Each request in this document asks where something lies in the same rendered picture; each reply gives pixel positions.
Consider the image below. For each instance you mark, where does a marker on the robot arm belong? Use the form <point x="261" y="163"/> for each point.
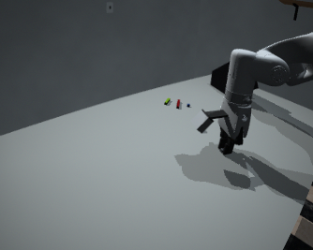
<point x="274" y="69"/>

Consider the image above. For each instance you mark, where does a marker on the lime green rod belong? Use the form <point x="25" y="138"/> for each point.
<point x="167" y="101"/>

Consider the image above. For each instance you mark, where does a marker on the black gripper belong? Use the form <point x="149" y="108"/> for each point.
<point x="234" y="125"/>

